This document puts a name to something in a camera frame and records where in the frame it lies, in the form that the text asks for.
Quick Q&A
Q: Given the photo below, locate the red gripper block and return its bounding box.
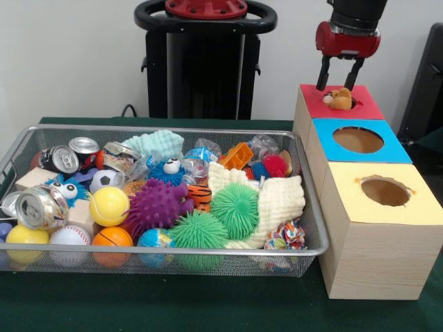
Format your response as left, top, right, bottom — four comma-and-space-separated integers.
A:
316, 20, 382, 92

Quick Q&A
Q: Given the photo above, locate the brown teddy toy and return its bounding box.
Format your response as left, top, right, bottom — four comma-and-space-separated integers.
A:
322, 87, 354, 111

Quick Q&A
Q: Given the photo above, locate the cream muslin cloth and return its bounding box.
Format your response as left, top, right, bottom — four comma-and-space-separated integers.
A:
207, 163, 307, 250

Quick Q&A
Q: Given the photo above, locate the green spiky ball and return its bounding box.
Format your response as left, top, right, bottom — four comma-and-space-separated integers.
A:
210, 183, 261, 241
170, 211, 229, 270

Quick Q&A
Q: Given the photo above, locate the wooden box with three holes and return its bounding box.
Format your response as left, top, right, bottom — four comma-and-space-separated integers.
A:
293, 84, 443, 301

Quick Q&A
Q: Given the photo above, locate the shallow clear mesh bin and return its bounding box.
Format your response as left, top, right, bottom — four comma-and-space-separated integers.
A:
0, 124, 330, 277

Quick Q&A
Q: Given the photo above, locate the black chair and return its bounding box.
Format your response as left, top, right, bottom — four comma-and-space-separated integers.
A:
398, 23, 443, 149

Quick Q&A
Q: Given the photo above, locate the orange plastic toy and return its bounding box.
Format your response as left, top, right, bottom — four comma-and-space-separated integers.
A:
219, 142, 255, 171

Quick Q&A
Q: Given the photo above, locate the tiger striped plush toy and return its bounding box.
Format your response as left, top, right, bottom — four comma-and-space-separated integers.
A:
187, 184, 213, 213

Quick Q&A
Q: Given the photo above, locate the purple spiky ball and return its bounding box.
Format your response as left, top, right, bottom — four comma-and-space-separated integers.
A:
125, 178, 195, 239

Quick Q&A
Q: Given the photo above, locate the yellow tennis ball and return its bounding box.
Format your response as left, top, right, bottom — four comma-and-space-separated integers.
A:
89, 186, 130, 228

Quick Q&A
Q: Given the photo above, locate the orange basketball toy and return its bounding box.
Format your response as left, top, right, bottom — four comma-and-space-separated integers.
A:
92, 227, 134, 269

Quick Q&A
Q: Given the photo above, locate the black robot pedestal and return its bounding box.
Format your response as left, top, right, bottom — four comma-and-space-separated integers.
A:
135, 0, 278, 120

